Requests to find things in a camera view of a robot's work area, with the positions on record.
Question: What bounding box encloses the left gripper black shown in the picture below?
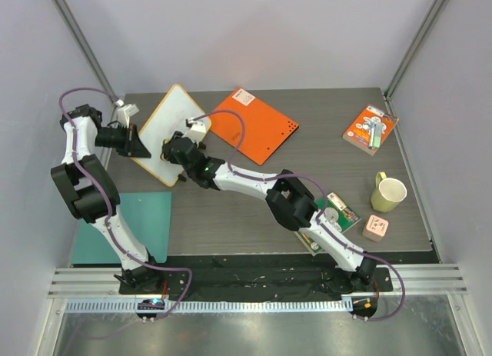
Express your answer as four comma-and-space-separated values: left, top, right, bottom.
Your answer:
96, 124, 154, 159

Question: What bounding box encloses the yellow-framed whiteboard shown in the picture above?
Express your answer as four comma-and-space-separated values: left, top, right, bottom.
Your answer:
133, 84, 211, 187

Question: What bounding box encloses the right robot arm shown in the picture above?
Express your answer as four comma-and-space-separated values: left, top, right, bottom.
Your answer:
161, 131, 377, 291

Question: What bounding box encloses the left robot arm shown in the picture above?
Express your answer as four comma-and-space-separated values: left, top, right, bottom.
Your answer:
50, 105, 164, 294

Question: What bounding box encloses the teal mat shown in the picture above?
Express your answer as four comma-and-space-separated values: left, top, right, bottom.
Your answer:
71, 191, 172, 265

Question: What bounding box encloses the orange notebook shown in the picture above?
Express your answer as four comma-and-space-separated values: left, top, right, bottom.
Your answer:
211, 88, 299, 165

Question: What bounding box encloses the green book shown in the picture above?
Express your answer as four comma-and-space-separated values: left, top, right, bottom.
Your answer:
294, 191, 361, 256

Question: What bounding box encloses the orange comic book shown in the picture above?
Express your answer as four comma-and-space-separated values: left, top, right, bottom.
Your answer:
342, 105, 398, 155

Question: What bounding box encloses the marker pen on book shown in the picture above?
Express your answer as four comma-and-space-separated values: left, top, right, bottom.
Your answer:
368, 121, 384, 150

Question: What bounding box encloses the pink cube box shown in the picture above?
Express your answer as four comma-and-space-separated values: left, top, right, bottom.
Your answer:
362, 215, 389, 242

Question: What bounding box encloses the yellow-green mug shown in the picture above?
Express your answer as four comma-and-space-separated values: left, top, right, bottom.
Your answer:
370, 171, 407, 213

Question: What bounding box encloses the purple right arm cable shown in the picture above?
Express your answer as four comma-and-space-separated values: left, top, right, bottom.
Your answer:
188, 109, 407, 322

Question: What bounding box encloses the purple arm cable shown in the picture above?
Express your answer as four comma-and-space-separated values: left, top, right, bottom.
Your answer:
188, 109, 407, 322
58, 86, 192, 321

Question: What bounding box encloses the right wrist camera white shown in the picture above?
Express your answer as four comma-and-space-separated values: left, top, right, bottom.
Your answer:
184, 118, 208, 143

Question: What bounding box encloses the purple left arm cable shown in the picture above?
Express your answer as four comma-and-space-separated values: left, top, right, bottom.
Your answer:
58, 86, 192, 321

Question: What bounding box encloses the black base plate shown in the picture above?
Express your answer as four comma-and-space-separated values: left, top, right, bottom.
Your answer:
115, 254, 393, 301

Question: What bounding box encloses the aluminium rail front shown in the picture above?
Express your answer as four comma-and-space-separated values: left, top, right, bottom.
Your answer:
48, 265, 467, 318

